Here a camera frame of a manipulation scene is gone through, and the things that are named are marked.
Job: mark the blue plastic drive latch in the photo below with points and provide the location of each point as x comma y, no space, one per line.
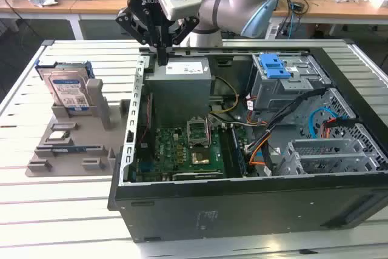
272,66

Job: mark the silver CPU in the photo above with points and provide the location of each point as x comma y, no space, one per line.
59,135

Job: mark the installed RAM stick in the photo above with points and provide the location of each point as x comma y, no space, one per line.
239,156

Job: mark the grey metal drive cage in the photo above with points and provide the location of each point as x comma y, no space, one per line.
285,89

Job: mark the black open PC case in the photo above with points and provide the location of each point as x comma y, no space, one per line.
242,210

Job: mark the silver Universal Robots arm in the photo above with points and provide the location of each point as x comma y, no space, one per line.
230,7

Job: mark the grey metal disk bay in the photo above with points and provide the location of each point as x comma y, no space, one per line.
321,153

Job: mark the black RAM slot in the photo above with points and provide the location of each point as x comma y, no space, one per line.
225,153
231,153

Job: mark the grey power supply unit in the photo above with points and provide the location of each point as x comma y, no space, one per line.
179,92

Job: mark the green motherboard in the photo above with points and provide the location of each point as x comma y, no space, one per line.
169,150

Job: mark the loose RAM stick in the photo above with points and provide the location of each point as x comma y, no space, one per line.
68,150

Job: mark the thin metal locking lever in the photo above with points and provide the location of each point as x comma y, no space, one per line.
209,131

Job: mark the hard disk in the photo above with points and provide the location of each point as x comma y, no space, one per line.
65,89

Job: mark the grey parts rack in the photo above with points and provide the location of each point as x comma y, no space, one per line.
88,137

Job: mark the black graphics card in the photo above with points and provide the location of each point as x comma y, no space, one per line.
197,175

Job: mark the CPU socket with gold pins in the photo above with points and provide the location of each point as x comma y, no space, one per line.
200,157

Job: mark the white power strip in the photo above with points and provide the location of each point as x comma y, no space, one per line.
273,32

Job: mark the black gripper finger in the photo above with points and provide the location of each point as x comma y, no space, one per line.
130,24
189,25

